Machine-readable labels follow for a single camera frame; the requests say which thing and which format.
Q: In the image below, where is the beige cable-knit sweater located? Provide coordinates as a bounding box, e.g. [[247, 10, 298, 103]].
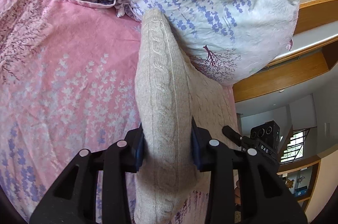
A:
[[134, 9, 237, 223]]

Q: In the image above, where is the window with metal grille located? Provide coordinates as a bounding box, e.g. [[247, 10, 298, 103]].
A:
[[280, 128, 310, 164]]

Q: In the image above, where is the blue box on shelf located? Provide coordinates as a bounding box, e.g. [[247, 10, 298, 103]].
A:
[[294, 186, 308, 197]]

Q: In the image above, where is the wooden shelf unit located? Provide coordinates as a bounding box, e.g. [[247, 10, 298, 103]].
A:
[[277, 155, 321, 211]]

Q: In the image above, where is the wooden headboard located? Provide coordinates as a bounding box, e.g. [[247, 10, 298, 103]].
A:
[[233, 0, 337, 102]]

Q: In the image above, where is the floral pillow with green clover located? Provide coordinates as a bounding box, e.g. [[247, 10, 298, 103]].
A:
[[115, 0, 300, 86]]

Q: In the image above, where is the pink lavender print bedsheet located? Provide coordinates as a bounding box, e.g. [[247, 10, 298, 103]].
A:
[[0, 0, 239, 224]]

